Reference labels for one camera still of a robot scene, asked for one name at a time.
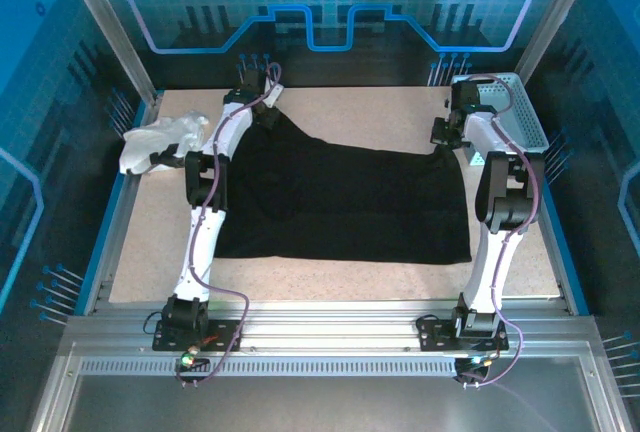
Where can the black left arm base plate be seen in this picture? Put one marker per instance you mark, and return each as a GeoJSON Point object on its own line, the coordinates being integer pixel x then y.
{"type": "Point", "coordinates": [225, 337]}

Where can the aluminium frame post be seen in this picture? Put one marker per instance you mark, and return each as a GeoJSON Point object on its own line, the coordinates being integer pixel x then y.
{"type": "Point", "coordinates": [556, 17]}
{"type": "Point", "coordinates": [111, 27]}

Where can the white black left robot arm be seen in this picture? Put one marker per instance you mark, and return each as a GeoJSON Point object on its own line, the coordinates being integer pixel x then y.
{"type": "Point", "coordinates": [200, 252]}

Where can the black t-shirt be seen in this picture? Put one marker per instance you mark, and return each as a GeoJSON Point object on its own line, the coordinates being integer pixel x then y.
{"type": "Point", "coordinates": [340, 202]}

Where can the small LED controller board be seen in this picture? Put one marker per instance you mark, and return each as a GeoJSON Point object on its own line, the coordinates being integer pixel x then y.
{"type": "Point", "coordinates": [475, 362]}
{"type": "Point", "coordinates": [187, 359]}

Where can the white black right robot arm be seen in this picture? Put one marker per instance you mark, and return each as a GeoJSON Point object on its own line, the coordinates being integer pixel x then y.
{"type": "Point", "coordinates": [492, 262]}

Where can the grey perforated plastic basket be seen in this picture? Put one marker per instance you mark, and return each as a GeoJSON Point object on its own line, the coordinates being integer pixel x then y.
{"type": "Point", "coordinates": [525, 112]}

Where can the white folded t-shirt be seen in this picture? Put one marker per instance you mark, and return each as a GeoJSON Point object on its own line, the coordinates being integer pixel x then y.
{"type": "Point", "coordinates": [155, 139]}

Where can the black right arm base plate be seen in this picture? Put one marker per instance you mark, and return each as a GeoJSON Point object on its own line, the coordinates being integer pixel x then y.
{"type": "Point", "coordinates": [435, 334]}

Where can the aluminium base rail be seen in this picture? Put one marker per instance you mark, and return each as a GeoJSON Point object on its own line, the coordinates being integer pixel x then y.
{"type": "Point", "coordinates": [325, 332]}

